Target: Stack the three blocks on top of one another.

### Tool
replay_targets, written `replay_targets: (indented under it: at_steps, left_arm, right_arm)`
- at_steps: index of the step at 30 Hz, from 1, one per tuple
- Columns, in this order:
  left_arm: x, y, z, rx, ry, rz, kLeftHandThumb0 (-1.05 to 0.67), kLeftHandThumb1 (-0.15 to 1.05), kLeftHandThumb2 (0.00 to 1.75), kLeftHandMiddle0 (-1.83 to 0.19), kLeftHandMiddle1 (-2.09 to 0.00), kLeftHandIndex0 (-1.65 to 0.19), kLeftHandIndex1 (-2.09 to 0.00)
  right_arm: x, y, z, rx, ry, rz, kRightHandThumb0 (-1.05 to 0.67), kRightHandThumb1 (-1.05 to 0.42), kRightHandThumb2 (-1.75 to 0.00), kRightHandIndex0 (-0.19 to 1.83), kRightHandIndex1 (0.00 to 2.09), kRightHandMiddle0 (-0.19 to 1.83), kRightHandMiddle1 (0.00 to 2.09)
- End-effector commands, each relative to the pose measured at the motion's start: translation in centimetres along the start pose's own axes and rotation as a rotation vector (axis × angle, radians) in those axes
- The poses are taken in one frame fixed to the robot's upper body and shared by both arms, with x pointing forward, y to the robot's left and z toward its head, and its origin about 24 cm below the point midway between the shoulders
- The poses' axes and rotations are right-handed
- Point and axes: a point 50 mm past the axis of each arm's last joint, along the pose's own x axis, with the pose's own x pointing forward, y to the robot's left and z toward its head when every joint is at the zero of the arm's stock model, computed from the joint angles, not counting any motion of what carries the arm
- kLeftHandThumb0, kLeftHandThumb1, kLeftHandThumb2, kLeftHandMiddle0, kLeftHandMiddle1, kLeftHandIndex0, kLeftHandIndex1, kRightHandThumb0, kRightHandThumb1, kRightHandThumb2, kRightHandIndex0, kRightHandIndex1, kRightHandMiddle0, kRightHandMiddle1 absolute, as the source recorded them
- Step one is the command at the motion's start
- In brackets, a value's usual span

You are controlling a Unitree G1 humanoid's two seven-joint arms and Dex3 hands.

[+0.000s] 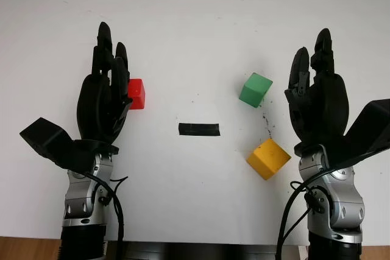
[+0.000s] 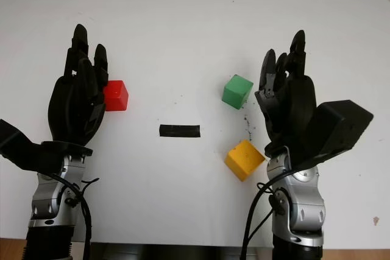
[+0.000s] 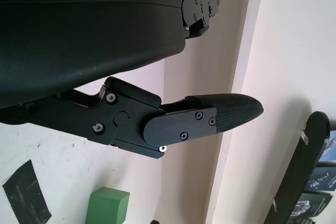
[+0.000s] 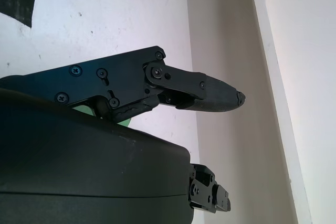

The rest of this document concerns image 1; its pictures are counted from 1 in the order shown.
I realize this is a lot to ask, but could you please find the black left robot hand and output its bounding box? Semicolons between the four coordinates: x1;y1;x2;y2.
74;21;134;154

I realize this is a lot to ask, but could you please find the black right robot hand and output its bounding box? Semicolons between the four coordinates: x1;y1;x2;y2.
284;28;350;153

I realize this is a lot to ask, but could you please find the red cube block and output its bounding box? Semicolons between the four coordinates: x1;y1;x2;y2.
127;78;147;111

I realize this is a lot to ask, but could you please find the green cube block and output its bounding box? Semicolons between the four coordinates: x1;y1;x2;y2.
238;72;274;109

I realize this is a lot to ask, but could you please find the yellow cube block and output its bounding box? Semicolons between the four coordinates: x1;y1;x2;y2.
246;138;292;181

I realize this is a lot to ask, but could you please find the black tape strip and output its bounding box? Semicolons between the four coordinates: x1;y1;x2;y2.
178;122;221;137

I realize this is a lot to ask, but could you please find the black robot torso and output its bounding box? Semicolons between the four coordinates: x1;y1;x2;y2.
105;241;280;260

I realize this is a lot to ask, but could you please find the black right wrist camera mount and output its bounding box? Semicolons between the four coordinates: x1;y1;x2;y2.
327;98;390;170

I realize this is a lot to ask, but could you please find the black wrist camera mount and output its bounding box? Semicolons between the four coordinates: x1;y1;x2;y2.
327;98;390;170
19;117;92;172

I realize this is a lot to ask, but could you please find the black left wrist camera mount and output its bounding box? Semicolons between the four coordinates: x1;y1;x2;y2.
19;117;92;172

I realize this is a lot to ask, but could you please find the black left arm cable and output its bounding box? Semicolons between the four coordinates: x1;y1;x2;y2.
83;170;129;260

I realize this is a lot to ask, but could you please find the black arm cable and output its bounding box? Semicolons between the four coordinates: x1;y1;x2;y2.
275;162;336;260
83;170;129;260

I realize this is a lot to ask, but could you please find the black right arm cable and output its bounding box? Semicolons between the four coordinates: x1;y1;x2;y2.
275;162;336;260

